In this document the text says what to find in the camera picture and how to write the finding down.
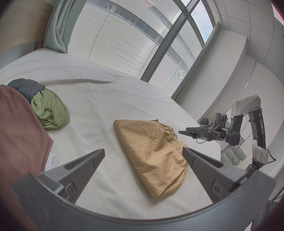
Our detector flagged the brown garment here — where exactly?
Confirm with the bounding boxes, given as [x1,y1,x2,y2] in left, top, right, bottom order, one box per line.
[0,84,54,231]

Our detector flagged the mustard yellow shorts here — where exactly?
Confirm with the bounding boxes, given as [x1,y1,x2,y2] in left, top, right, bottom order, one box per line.
[114,119,189,199]

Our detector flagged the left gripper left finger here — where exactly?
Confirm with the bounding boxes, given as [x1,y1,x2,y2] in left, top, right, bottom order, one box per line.
[39,149,105,204]

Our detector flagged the green garment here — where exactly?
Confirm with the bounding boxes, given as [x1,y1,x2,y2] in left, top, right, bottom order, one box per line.
[31,89,70,132]

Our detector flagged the bed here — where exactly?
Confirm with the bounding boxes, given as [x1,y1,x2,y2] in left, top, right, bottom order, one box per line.
[0,0,225,219]

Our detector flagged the blue-green curtain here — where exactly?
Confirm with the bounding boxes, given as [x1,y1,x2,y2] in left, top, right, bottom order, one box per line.
[45,0,95,53]

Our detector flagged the black garment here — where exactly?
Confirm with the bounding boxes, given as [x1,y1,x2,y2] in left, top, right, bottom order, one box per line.
[7,79,46,104]

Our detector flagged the white garment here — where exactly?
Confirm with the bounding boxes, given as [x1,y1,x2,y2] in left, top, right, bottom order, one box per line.
[44,153,61,171]

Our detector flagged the window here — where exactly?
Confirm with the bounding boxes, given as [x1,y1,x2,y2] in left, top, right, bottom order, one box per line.
[63,0,222,100]

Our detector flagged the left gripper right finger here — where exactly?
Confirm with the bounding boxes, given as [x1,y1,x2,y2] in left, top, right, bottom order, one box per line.
[181,147,248,204]

